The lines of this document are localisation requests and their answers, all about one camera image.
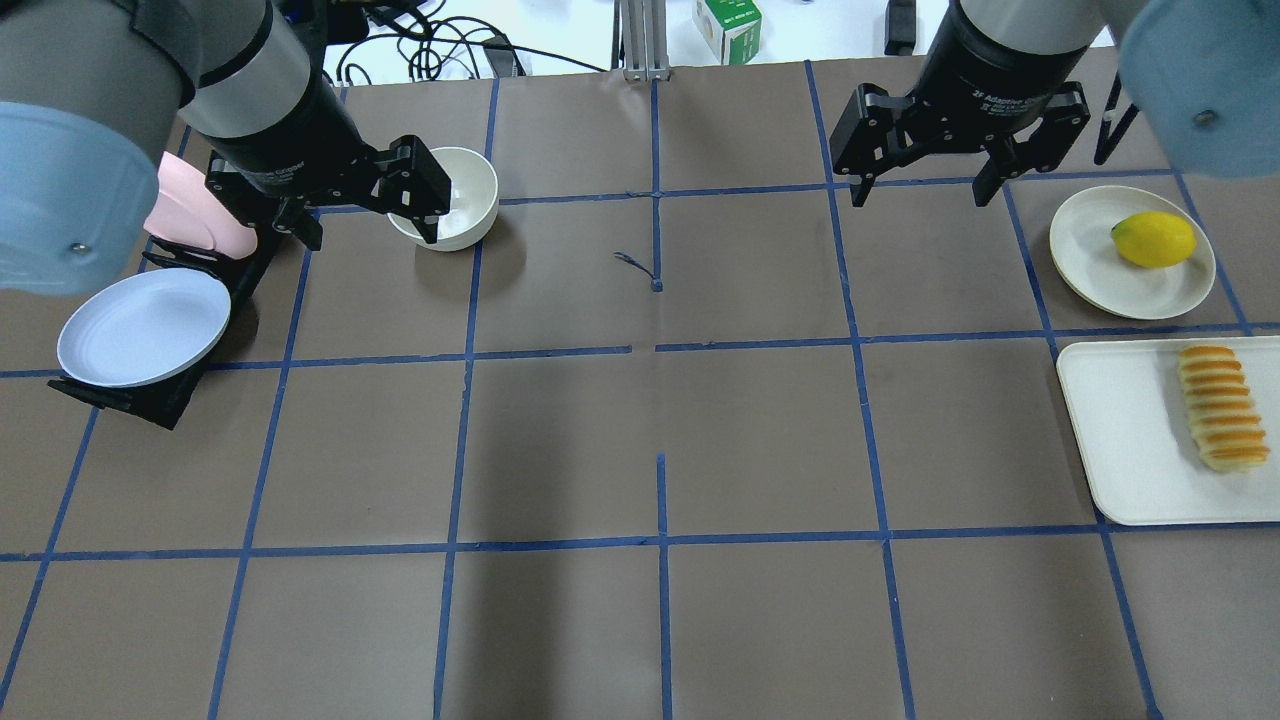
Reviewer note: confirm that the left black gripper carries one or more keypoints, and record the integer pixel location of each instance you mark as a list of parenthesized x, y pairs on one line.
[(285, 138)]

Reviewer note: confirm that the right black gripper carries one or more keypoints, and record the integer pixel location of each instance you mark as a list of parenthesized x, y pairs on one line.
[(975, 85)]

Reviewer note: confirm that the blue plate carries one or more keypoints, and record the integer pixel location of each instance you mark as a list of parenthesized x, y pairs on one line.
[(144, 329)]

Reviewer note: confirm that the spiral bread roll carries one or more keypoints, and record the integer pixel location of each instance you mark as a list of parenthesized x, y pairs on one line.
[(1222, 416)]

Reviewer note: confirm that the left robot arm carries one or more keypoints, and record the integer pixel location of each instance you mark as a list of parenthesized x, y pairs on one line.
[(91, 90)]

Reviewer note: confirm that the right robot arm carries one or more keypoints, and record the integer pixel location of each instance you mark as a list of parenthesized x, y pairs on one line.
[(1204, 76)]

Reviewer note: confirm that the pink plate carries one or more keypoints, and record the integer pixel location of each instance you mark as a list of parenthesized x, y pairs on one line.
[(188, 213)]

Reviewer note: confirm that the cream round plate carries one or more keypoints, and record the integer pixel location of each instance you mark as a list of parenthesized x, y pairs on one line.
[(1085, 257)]

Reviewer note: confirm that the cream bowl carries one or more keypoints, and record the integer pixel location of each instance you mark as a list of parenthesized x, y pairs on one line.
[(474, 202)]

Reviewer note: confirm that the black power adapter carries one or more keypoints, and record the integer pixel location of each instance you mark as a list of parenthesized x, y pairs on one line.
[(899, 28)]

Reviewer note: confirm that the yellow lemon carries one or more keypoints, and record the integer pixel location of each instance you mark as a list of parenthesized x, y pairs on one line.
[(1154, 239)]

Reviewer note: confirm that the green white carton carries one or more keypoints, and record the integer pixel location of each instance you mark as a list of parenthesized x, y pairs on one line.
[(732, 29)]

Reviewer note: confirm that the black dish rack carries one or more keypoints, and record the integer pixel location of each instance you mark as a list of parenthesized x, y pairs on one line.
[(162, 403)]

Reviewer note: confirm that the white rectangular tray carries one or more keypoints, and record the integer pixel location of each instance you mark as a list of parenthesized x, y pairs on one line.
[(1141, 463)]

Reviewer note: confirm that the aluminium frame post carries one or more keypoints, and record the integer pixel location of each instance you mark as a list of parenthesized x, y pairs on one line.
[(639, 45)]

